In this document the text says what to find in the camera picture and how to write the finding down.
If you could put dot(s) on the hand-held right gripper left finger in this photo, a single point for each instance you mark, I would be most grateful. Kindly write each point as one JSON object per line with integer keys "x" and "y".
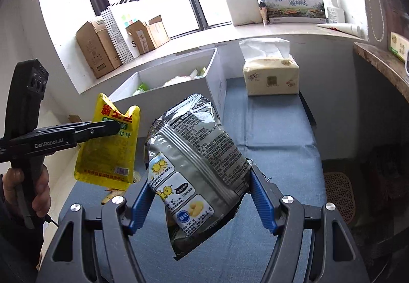
{"x": 140, "y": 203}

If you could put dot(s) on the clear wrapped golden snack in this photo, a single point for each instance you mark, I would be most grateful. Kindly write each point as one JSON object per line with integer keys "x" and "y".
{"x": 113, "y": 195}

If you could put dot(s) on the grey snack packet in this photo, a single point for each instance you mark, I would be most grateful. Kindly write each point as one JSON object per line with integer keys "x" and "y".
{"x": 198, "y": 168}

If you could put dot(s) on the beige window sill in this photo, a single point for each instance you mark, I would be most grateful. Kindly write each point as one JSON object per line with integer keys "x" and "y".
{"x": 179, "y": 50}

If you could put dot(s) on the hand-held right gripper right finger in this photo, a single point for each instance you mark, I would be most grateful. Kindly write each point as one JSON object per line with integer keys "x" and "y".
{"x": 262, "y": 203}

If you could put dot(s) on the beige tissue pack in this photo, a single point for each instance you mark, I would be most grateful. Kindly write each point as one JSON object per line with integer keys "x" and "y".
{"x": 271, "y": 78}

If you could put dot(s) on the landscape printed box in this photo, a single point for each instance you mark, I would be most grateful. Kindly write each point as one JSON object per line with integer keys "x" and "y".
{"x": 294, "y": 8}

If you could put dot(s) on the white plastic bottle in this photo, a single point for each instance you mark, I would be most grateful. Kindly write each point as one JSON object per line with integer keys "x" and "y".
{"x": 335, "y": 13}

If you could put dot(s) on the white tube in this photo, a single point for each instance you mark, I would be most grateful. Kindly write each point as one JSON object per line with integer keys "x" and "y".
{"x": 338, "y": 28}

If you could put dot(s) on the yellow snack packet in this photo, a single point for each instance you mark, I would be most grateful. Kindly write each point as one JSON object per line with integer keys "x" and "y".
{"x": 105, "y": 161}

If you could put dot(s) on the white closed box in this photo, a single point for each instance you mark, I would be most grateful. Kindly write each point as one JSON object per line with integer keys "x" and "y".
{"x": 244, "y": 8}

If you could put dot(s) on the marble counter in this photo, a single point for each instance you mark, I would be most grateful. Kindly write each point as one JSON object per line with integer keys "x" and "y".
{"x": 374, "y": 59}

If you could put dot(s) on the cardboard scrap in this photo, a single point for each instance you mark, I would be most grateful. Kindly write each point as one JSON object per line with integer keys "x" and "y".
{"x": 75, "y": 118}

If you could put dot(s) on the polka dot paper bag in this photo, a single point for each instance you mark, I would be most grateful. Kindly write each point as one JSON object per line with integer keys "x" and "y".
{"x": 119, "y": 37}

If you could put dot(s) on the large cardboard box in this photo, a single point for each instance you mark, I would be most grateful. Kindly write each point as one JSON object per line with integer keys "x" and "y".
{"x": 96, "y": 50}

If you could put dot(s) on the brown mesh mat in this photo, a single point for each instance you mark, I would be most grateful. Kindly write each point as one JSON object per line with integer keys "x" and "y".
{"x": 340, "y": 196}

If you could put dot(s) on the white green-edged snack packet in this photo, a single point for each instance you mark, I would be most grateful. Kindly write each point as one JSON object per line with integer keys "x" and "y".
{"x": 183, "y": 80}

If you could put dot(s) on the small cardboard box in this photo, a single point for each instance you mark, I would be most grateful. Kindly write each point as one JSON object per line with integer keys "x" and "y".
{"x": 150, "y": 35}

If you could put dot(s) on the bright green snack packet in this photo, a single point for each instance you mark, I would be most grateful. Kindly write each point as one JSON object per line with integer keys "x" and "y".
{"x": 142, "y": 86}

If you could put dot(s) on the green white box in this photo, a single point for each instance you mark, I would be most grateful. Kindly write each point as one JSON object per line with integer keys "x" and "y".
{"x": 399, "y": 46}

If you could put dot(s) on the person's left forearm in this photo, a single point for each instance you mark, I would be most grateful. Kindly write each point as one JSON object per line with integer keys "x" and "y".
{"x": 16, "y": 248}

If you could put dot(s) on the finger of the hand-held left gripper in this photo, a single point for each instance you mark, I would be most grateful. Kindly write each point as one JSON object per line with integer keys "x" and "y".
{"x": 102, "y": 133}
{"x": 70, "y": 126}

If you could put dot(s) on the person's left hand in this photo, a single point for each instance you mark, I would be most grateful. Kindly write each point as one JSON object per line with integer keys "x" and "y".
{"x": 41, "y": 190}

